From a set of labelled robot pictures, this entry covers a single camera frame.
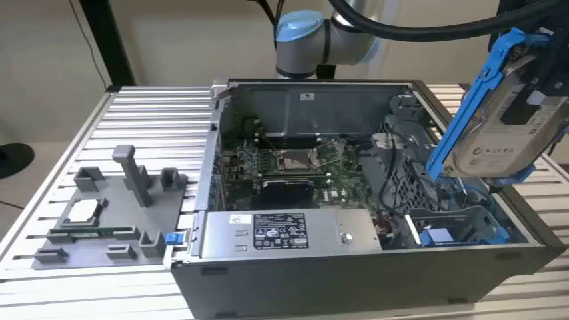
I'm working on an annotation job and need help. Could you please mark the hard disk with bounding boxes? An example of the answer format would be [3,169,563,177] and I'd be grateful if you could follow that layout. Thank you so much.
[425,28,569,186]

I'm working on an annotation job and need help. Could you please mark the grey disk bay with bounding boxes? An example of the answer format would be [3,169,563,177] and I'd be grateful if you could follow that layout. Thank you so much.
[405,203,517,249]

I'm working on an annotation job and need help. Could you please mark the grey perforated drive cage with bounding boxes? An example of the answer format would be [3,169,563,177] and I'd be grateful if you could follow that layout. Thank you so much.
[371,115,445,221]

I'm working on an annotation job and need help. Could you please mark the blue plastic bay carrier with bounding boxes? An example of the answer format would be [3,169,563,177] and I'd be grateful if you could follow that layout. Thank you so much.
[419,227,456,247]

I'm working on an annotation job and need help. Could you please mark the metal socket cover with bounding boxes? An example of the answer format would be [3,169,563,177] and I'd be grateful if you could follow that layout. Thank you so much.
[310,138,352,167]

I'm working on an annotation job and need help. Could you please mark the green motherboard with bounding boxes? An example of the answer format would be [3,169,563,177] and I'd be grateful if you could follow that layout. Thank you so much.
[218,133,373,213]

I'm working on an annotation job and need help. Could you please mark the CPU socket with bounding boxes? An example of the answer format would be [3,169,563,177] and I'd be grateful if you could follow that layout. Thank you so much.
[275,148,320,171]

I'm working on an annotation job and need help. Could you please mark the thin metal locking lever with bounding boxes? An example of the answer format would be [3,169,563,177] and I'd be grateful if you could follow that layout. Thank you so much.
[259,132,282,153]

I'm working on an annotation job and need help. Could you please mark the black graphics card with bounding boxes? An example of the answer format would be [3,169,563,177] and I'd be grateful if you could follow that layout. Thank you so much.
[251,178,315,210]

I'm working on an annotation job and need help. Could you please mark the silver power supply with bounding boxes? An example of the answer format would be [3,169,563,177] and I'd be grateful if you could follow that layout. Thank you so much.
[198,209,384,259]

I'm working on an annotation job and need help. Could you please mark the black open PC case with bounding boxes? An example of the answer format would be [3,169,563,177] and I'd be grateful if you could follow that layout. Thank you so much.
[171,78,568,320]

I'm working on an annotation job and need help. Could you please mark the grey parts rack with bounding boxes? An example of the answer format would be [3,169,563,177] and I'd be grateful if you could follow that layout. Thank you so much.
[31,144,191,270]

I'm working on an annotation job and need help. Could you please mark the green RAM stick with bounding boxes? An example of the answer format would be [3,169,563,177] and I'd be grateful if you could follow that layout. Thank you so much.
[51,226,135,235]

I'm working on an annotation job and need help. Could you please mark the silver CPU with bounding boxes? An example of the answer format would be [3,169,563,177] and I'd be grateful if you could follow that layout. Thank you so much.
[64,201,102,223]

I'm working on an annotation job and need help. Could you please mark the black round base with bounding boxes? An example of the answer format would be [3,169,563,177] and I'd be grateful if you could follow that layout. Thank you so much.
[0,143,36,179]

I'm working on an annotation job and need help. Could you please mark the red wire bundle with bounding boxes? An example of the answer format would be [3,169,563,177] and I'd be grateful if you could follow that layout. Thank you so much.
[372,215,397,236]

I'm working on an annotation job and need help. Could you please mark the black cables behind arm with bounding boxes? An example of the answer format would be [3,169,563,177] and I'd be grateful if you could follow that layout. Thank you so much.
[251,0,288,29]

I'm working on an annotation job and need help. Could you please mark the black vertical post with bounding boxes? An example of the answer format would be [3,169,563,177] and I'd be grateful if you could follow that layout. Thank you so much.
[82,0,138,87]

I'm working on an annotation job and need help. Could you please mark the thin black wall cable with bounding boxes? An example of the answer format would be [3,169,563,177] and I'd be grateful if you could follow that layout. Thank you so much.
[68,0,111,88]

